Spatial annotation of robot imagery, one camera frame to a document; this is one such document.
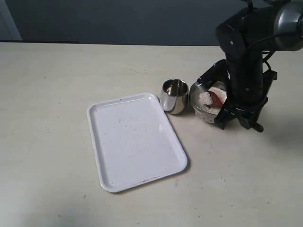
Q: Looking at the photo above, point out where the steel bowl of rice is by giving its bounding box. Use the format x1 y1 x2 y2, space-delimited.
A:
189 82 227 123

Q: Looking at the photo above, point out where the brown wooden spoon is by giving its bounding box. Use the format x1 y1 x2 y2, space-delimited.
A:
207 91 264 133

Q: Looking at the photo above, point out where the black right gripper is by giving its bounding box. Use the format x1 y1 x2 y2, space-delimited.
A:
214 51 264 130

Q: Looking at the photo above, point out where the small steel cup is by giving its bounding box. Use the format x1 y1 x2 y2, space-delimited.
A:
160 79 189 114

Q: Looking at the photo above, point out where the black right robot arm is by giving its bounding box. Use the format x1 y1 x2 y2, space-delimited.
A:
214 0 303 132

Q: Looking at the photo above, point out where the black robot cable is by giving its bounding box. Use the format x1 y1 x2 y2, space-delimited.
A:
246 30 278 81

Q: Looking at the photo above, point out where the white rectangular tray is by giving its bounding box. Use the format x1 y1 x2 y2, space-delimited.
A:
87 93 188 193

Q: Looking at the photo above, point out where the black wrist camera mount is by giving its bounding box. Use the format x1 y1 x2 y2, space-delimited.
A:
195 59 229 90

